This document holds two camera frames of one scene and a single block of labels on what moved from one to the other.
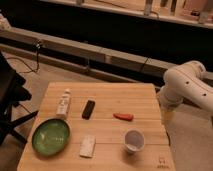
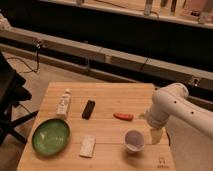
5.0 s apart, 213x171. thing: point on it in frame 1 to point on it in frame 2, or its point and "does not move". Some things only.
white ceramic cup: x=134 y=140 does not move
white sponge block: x=87 y=146 does not move
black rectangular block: x=88 y=109 does not move
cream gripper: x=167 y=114 to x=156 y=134
